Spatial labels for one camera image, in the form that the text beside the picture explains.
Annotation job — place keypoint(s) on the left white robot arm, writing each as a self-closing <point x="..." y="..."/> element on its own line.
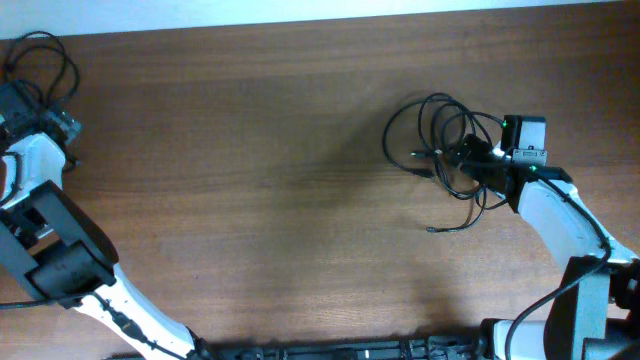
<point x="53" y="249"/>

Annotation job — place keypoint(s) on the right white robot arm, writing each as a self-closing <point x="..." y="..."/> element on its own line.
<point x="594" y="312"/>

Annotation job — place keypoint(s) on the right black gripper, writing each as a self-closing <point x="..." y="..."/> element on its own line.
<point x="473" y="164"/>

